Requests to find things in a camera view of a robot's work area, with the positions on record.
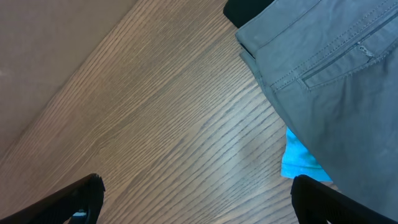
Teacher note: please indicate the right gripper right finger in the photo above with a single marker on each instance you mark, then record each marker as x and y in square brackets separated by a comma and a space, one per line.
[316, 203]

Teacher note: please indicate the grey shorts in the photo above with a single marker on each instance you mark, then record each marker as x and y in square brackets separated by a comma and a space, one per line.
[329, 69]

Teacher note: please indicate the light blue cloth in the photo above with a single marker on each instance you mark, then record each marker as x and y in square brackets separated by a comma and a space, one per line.
[297, 160]

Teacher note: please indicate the black garment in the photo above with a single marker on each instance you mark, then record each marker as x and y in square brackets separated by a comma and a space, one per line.
[239, 12]

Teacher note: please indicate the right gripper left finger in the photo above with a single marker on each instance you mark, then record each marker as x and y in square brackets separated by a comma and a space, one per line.
[80, 202]

